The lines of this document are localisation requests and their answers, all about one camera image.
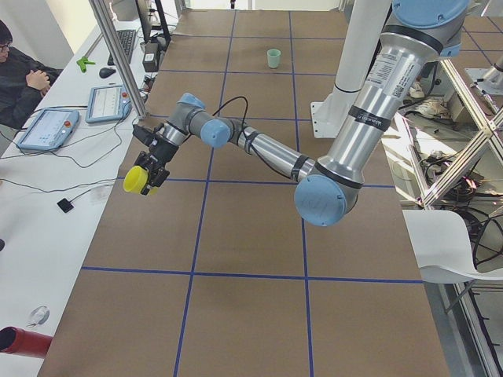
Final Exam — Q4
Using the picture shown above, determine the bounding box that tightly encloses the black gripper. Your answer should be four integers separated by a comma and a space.
134, 137, 179, 195

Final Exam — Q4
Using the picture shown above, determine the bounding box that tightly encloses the yellow cup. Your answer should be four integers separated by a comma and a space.
123, 166, 158, 196

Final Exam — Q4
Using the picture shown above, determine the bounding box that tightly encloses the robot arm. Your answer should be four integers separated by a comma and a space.
123, 1, 468, 226

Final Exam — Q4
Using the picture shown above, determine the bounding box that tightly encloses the green cup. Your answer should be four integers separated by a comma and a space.
266, 49, 281, 69

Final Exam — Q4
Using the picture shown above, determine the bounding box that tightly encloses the far teach pendant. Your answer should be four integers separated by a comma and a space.
85, 85, 131, 124

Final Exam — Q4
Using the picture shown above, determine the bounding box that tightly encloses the teach pendant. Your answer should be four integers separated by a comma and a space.
85, 85, 131, 124
17, 108, 80, 152

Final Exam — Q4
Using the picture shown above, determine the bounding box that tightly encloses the small black square device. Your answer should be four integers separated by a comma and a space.
57, 198, 74, 213

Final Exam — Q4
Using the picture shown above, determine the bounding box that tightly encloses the black computer mouse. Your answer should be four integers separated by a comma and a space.
98, 67, 116, 79

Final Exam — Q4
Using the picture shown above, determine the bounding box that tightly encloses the near teach pendant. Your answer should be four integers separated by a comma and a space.
17, 108, 80, 152

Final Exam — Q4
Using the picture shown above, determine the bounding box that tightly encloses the black power adapter box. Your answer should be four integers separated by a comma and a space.
142, 42, 160, 73

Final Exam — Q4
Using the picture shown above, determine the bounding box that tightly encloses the brown paper table mat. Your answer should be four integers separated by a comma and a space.
40, 11, 450, 376

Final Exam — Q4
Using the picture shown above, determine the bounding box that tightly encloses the green plastic tool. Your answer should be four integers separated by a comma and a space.
76, 57, 95, 73

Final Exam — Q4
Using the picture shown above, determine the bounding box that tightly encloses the black keyboard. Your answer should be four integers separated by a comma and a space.
116, 29, 137, 64

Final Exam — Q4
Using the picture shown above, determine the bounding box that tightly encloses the seated person in black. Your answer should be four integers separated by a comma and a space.
1, 21, 62, 130

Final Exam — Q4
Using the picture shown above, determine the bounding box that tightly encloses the red cylinder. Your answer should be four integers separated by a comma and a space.
1, 327, 53, 359

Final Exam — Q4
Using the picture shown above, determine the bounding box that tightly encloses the white plastic chair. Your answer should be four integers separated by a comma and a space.
402, 210, 502, 284

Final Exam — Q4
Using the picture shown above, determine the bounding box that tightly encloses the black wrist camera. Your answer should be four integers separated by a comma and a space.
133, 124, 156, 147

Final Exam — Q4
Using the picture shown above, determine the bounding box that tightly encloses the black camera cable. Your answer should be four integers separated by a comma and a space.
211, 96, 252, 154

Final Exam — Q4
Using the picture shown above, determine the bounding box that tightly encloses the aluminium frame post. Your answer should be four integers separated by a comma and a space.
89, 0, 147, 120

